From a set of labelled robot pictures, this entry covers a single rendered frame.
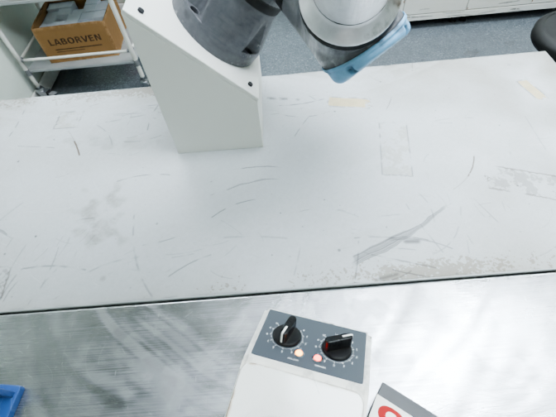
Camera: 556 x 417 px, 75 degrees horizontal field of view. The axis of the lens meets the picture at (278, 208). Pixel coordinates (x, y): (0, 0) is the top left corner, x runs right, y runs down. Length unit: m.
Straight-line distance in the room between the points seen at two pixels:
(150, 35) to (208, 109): 0.14
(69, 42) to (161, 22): 1.92
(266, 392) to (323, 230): 0.26
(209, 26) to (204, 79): 0.07
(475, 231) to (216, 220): 0.38
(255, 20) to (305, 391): 0.47
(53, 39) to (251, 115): 1.96
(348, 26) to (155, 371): 0.46
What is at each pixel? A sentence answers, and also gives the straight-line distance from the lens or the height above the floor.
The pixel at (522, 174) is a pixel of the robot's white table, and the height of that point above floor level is 0.90.
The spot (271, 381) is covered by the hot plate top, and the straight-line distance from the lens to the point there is 0.38.
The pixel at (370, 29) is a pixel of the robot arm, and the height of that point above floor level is 1.14.
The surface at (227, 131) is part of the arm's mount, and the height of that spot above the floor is 0.94.
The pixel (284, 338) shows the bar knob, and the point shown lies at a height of 0.96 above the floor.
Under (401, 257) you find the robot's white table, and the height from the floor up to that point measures 0.90.
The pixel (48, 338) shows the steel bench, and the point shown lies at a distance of 0.58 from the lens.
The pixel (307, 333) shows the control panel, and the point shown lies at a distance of 0.44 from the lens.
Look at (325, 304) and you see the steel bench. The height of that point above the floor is 0.90.
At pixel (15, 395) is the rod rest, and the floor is 0.91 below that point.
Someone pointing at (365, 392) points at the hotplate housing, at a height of 0.96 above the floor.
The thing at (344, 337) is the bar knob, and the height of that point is 0.96.
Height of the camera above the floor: 1.36
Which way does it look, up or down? 55 degrees down
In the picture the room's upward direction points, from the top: 6 degrees counter-clockwise
